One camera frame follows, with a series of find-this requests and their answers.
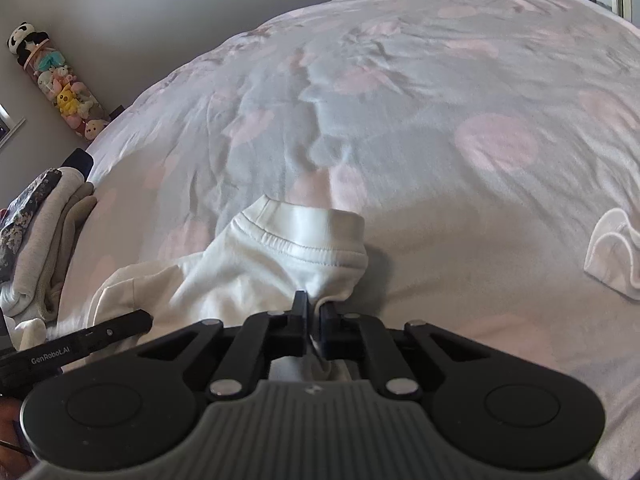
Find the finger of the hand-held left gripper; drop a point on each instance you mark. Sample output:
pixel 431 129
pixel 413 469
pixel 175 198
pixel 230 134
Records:
pixel 117 329

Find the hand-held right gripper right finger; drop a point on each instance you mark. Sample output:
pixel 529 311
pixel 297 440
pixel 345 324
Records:
pixel 327 330

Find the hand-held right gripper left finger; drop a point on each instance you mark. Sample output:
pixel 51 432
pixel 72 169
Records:
pixel 300 325

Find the white sweatshirt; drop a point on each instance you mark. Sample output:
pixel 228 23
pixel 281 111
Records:
pixel 280 270

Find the person's left hand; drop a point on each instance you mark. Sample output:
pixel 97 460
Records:
pixel 7 422

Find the beige folded garment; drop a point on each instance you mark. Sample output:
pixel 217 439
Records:
pixel 70 230

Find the light grey folded sweater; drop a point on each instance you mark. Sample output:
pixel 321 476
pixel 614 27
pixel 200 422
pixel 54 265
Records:
pixel 35 255

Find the small black folded item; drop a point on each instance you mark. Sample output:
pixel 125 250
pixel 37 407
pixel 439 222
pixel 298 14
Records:
pixel 77 162

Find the white ledge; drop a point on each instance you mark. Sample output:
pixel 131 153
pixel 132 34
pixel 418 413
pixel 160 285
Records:
pixel 12 132

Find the column of plush toys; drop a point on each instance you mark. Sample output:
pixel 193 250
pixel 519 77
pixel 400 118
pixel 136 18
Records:
pixel 65 100

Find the bed with pink-dotted sheet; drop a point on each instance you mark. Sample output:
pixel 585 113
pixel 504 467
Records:
pixel 425 110

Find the small white garment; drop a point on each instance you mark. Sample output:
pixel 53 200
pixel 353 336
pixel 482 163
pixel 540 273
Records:
pixel 607 260

